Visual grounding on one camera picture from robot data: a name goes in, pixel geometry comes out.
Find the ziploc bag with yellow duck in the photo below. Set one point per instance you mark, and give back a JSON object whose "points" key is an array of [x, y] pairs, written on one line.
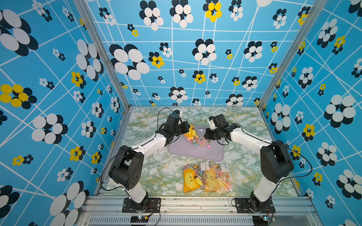
{"points": [[195, 131]]}

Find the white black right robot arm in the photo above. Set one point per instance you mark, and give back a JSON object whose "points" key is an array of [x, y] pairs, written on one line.
{"points": [[275, 161]]}

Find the aluminium corner post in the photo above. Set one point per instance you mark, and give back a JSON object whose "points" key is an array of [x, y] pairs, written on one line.
{"points": [[300, 37], [92, 30]]}

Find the green circuit board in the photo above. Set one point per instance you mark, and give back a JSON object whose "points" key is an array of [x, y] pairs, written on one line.
{"points": [[139, 219], [261, 221]]}

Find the pile of colourful candies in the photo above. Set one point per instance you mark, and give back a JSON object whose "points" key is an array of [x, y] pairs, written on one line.
{"points": [[208, 146]]}

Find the right green circuit board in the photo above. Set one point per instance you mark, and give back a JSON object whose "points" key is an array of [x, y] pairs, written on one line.
{"points": [[261, 221]]}

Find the aluminium front rail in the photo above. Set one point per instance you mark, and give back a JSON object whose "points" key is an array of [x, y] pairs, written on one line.
{"points": [[198, 211]]}

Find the aluminium corner post left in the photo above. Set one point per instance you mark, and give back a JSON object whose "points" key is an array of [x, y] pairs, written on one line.
{"points": [[92, 30]]}

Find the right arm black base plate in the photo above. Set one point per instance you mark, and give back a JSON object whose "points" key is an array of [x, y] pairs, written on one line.
{"points": [[253, 206]]}

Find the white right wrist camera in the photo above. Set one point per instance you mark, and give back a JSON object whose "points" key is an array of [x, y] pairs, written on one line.
{"points": [[211, 123]]}

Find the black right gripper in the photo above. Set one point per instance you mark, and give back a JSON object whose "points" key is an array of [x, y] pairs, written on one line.
{"points": [[207, 135]]}

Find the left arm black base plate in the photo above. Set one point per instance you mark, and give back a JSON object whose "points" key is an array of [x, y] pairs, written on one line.
{"points": [[149, 205]]}

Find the ziploc bag of candies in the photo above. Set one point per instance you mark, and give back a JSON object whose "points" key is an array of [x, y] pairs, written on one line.
{"points": [[208, 176]]}

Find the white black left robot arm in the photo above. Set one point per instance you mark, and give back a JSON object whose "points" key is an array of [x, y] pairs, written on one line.
{"points": [[127, 165]]}

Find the lilac plastic tray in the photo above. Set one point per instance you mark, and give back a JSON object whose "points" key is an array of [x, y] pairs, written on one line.
{"points": [[182, 147]]}

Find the aluminium corner post right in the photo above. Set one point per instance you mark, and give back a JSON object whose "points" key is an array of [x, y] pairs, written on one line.
{"points": [[300, 37]]}

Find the left green circuit board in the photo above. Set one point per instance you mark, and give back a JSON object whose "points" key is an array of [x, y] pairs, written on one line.
{"points": [[139, 219]]}

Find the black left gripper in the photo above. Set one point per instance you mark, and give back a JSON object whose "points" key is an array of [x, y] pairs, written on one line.
{"points": [[185, 128]]}

